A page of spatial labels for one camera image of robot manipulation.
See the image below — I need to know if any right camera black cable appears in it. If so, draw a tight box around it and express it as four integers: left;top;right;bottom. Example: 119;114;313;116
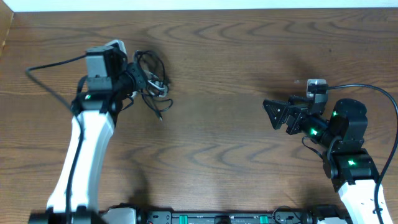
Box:
326;83;398;224

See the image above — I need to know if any camera black cable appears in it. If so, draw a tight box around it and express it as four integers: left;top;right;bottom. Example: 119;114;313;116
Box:
25;54;88;224
326;83;398;224

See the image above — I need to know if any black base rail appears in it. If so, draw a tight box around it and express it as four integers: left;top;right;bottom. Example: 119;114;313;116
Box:
102;203;352;224

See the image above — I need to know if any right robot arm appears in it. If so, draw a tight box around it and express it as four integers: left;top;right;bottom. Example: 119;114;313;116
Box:
263;95;392;223

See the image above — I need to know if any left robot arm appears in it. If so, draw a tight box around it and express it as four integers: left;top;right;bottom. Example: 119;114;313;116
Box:
29;40;147;223

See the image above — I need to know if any left camera black cable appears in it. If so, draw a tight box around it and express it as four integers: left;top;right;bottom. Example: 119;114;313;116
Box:
25;54;88;224

